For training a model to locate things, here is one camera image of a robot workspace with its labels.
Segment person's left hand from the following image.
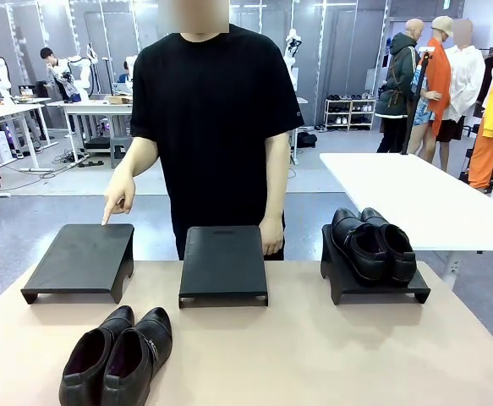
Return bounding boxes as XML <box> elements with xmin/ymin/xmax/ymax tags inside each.
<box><xmin>259</xmin><ymin>212</ymin><xmax>286</xmax><ymax>257</ymax></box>

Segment person's right hand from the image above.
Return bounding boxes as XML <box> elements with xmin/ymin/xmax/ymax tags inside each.
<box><xmin>101</xmin><ymin>176</ymin><xmax>138</xmax><ymax>227</ymax></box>

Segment black smooth shoe with strap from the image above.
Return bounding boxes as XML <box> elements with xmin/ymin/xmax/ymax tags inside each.
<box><xmin>331</xmin><ymin>207</ymin><xmax>389</xmax><ymax>286</ymax></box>

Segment black smooth leather shoe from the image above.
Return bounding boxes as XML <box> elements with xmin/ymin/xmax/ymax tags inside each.
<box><xmin>360</xmin><ymin>206</ymin><xmax>418</xmax><ymax>286</ymax></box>

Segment person's left forearm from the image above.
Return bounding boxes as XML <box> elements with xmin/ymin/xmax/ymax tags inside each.
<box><xmin>263</xmin><ymin>129</ymin><xmax>292</xmax><ymax>221</ymax></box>

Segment person's right forearm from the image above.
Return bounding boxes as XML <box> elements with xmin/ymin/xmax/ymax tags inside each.
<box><xmin>110</xmin><ymin>134</ymin><xmax>161</xmax><ymax>191</ymax></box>

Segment black shoe stand with label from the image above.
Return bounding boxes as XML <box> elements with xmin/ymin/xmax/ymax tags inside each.
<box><xmin>178</xmin><ymin>225</ymin><xmax>269</xmax><ymax>310</ymax></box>

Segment person torso black t-shirt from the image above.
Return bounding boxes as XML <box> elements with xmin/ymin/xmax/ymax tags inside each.
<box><xmin>129</xmin><ymin>23</ymin><xmax>305</xmax><ymax>261</ymax></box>

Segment background person in white top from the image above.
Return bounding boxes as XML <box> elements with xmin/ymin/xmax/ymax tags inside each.
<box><xmin>39</xmin><ymin>47</ymin><xmax>80</xmax><ymax>103</ymax></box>

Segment grey plastic stool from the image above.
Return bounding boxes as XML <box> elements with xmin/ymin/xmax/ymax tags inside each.
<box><xmin>109</xmin><ymin>135</ymin><xmax>134</xmax><ymax>170</ymax></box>

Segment white lab desk with box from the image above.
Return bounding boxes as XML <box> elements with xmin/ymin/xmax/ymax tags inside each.
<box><xmin>46</xmin><ymin>99</ymin><xmax>135</xmax><ymax>167</ymax></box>

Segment black bag on floor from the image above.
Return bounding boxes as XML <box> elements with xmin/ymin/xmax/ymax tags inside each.
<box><xmin>296</xmin><ymin>131</ymin><xmax>319</xmax><ymax>150</ymax></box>

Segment white side table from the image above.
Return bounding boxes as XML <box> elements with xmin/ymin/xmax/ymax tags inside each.
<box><xmin>320</xmin><ymin>151</ymin><xmax>493</xmax><ymax>294</ymax></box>

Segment white shoe rack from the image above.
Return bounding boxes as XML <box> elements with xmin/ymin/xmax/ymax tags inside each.
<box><xmin>323</xmin><ymin>96</ymin><xmax>377</xmax><ymax>132</ymax></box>

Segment black textured leather shoe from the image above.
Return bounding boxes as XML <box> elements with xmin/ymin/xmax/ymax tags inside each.
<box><xmin>58</xmin><ymin>304</ymin><xmax>136</xmax><ymax>406</ymax></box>

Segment mannequin in dark green jacket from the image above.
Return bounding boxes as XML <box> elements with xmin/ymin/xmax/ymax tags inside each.
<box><xmin>375</xmin><ymin>19</ymin><xmax>421</xmax><ymax>154</ymax></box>

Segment mannequin in orange garment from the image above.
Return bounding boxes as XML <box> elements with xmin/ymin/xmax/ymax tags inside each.
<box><xmin>406</xmin><ymin>15</ymin><xmax>454</xmax><ymax>171</ymax></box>

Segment mannequin in white shirt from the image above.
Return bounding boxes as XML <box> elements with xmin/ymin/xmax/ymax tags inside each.
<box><xmin>435</xmin><ymin>19</ymin><xmax>487</xmax><ymax>143</ymax></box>

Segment dark hanging clothes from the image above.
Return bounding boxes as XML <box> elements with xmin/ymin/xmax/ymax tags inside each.
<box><xmin>474</xmin><ymin>48</ymin><xmax>493</xmax><ymax>120</ymax></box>

